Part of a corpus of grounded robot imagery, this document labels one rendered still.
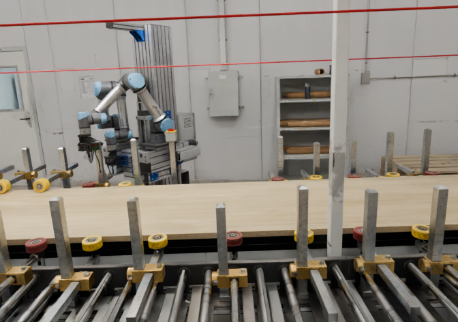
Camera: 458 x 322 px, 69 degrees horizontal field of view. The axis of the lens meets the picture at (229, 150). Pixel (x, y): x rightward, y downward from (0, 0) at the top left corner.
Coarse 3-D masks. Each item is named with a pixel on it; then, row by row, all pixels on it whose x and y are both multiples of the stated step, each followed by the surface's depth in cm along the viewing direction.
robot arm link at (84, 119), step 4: (80, 112) 233; (84, 112) 232; (80, 116) 229; (84, 116) 230; (88, 116) 232; (80, 120) 230; (84, 120) 230; (88, 120) 232; (80, 124) 230; (84, 124) 231; (88, 124) 233; (80, 128) 231
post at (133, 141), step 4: (132, 140) 227; (136, 140) 230; (132, 144) 227; (136, 144) 229; (132, 148) 228; (136, 148) 229; (132, 152) 228; (136, 152) 228; (132, 156) 229; (136, 156) 229; (132, 160) 230; (136, 160) 230; (136, 164) 230; (136, 168) 231; (136, 172) 231; (136, 176) 232; (136, 180) 233; (140, 180) 236; (136, 184) 233
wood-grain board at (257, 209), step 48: (48, 192) 208; (96, 192) 205; (144, 192) 201; (192, 192) 198; (240, 192) 195; (288, 192) 192; (384, 192) 186; (432, 192) 183; (48, 240) 147; (144, 240) 147
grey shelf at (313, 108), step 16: (288, 80) 459; (304, 80) 457; (320, 80) 455; (288, 112) 468; (304, 112) 466; (320, 112) 464; (288, 128) 430; (304, 128) 428; (320, 128) 427; (288, 144) 478; (304, 144) 476; (320, 144) 474; (288, 160) 483; (304, 160) 481; (320, 160) 479; (288, 176) 484
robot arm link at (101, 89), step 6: (96, 84) 267; (102, 84) 269; (108, 84) 271; (96, 90) 267; (102, 90) 269; (108, 90) 271; (96, 96) 276; (102, 96) 273; (108, 108) 292; (108, 114) 297; (108, 120) 300; (102, 126) 302; (108, 126) 304
